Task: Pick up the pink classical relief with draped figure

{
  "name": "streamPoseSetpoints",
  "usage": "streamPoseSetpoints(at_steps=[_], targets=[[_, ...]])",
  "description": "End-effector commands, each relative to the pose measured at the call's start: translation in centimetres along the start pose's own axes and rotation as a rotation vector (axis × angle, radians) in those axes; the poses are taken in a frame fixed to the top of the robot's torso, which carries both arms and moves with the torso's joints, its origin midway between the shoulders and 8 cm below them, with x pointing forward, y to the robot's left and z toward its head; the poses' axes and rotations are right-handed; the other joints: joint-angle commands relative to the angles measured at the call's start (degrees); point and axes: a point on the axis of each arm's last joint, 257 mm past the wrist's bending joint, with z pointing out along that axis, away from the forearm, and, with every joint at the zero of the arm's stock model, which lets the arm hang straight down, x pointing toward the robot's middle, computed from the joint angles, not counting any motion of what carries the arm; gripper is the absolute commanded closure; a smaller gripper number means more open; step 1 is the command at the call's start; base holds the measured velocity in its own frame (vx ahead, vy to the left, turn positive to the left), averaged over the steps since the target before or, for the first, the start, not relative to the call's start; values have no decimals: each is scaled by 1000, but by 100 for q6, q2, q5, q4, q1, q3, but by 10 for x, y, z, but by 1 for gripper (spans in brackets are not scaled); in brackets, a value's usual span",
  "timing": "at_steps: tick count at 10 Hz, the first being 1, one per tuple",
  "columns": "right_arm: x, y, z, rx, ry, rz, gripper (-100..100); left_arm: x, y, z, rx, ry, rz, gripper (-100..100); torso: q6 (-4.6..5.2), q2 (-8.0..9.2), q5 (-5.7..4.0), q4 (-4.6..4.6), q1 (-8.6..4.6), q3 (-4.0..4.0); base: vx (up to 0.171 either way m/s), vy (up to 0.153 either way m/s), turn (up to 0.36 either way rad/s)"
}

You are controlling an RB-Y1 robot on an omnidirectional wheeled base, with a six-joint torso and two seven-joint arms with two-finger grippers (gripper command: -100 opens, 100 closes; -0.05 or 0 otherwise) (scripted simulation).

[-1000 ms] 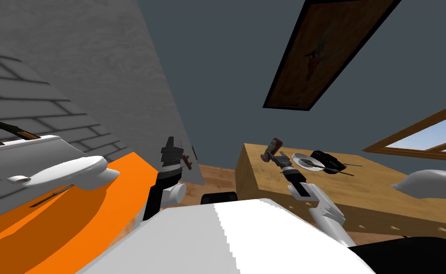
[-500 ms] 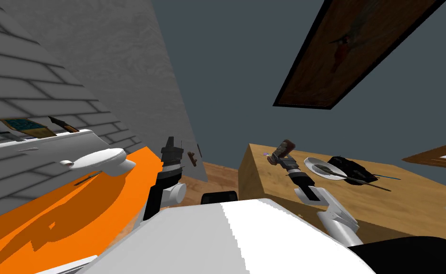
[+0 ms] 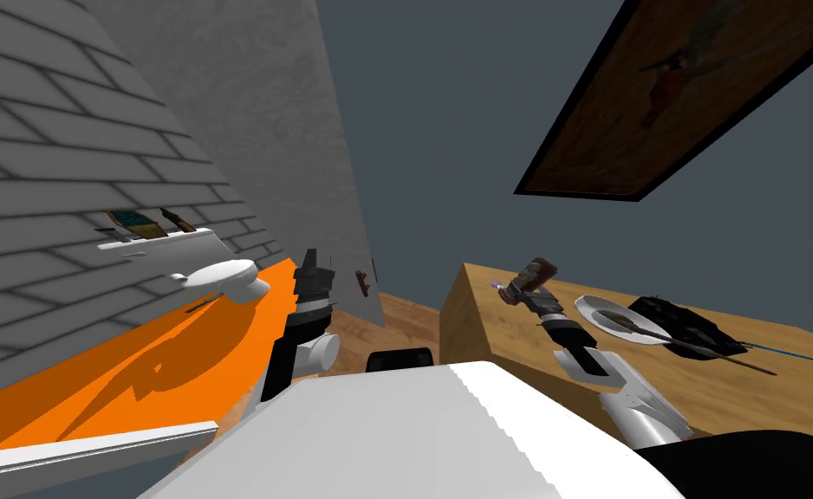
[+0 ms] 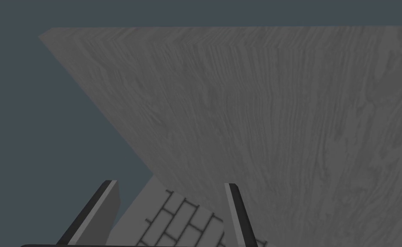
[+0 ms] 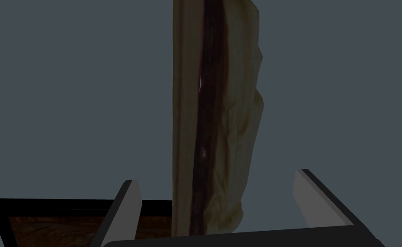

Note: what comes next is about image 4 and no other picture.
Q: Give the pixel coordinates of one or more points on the grey wooden panel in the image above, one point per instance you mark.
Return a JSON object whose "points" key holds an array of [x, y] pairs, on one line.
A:
{"points": [[262, 113]]}

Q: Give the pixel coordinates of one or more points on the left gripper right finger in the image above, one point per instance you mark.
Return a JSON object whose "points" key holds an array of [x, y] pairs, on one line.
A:
{"points": [[239, 219]]}

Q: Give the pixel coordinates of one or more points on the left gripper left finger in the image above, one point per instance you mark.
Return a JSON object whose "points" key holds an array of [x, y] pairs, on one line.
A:
{"points": [[94, 216]]}

